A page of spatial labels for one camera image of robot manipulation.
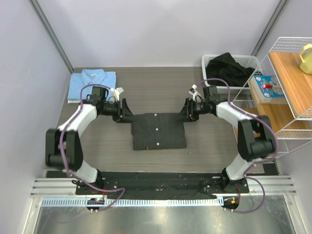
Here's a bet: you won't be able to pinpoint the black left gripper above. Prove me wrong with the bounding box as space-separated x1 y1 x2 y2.
100 99 137 124

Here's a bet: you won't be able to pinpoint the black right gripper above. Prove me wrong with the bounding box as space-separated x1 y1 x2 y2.
175 98 209 123

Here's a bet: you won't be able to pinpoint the dark pinstriped long sleeve shirt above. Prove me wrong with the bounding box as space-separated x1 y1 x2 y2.
131 113 187 151

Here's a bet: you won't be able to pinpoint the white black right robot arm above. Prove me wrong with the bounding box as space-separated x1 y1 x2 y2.
179 85 278 193

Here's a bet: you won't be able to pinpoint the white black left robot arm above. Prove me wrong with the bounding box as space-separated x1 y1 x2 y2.
45 84 133 195

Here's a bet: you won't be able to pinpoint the black clothes in basket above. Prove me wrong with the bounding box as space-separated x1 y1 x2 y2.
205 52 254 87

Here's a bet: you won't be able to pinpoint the folded light blue shirt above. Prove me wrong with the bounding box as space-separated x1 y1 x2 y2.
67 69 117 103

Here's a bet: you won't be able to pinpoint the white plastic laundry basket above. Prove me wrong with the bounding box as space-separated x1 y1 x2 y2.
202 52 264 95

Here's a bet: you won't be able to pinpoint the blue product box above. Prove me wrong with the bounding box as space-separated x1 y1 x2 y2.
249 75 287 104

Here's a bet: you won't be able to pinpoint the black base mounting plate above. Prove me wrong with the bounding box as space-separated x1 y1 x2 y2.
45 170 251 201

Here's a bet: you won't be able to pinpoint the yellow watering can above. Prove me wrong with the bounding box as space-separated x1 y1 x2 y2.
299 43 312 75

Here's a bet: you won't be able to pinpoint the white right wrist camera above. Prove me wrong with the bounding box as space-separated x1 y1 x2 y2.
189 84 201 102

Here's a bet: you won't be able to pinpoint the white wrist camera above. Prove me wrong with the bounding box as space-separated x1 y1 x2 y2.
110 87 124 101
189 84 201 102

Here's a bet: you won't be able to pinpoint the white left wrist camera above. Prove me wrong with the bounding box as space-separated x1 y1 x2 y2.
110 87 124 101

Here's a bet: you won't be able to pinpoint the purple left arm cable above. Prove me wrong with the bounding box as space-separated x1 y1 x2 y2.
58 84 126 212

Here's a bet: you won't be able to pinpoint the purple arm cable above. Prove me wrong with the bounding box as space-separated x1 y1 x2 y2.
58 84 126 212
195 78 280 214

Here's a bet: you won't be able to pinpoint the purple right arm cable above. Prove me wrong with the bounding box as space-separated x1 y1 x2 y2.
195 78 280 214

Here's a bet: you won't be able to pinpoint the white wire shelf rack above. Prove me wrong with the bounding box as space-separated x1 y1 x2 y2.
233 37 312 157

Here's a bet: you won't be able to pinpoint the aluminium rail frame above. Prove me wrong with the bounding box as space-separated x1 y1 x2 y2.
24 172 307 234

